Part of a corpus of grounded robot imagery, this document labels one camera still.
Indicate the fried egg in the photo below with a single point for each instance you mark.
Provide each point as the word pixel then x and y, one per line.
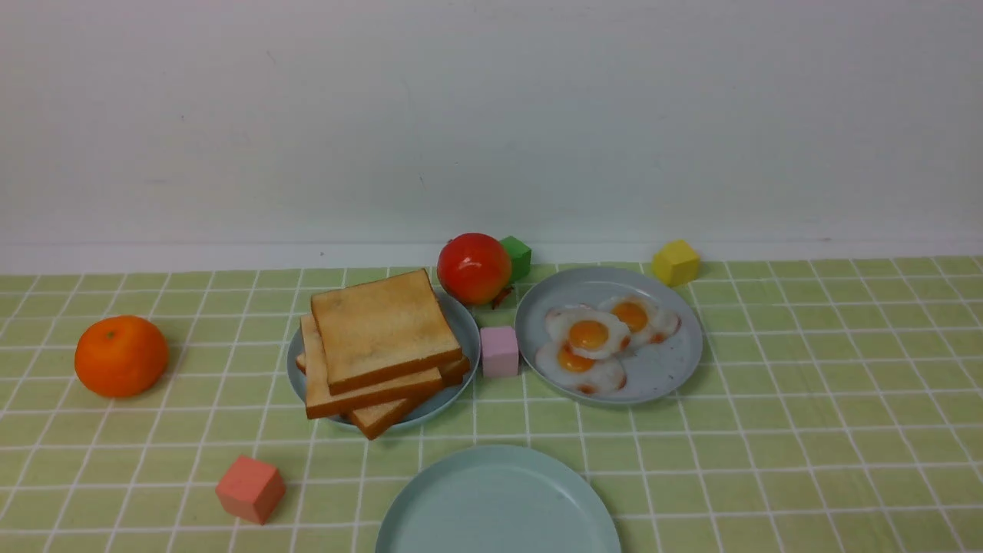
pixel 592 377
pixel 587 332
pixel 648 322

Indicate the toast slice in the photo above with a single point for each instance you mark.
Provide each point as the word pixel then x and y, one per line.
pixel 382 330
pixel 321 402
pixel 373 421
pixel 452 373

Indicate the red tomato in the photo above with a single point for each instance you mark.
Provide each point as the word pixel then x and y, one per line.
pixel 474 268

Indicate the green cube block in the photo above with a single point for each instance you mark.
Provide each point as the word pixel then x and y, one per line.
pixel 520 256

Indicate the blue plate with toast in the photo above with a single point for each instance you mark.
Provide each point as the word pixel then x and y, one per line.
pixel 468 335

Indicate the pink cube block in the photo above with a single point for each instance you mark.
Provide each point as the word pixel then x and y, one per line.
pixel 500 352

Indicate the yellow cube block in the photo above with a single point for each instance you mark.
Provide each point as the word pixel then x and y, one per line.
pixel 676 264

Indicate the blue plate with eggs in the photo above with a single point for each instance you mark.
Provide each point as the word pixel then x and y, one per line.
pixel 652 371

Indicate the empty light blue plate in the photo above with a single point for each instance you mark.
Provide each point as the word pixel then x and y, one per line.
pixel 498 498

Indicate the salmon red cube block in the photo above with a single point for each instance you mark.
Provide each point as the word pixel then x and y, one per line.
pixel 251 490

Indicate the green checkered tablecloth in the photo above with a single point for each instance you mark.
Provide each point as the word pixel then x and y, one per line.
pixel 837 407

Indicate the orange mandarin fruit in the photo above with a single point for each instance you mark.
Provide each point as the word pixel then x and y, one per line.
pixel 121 357

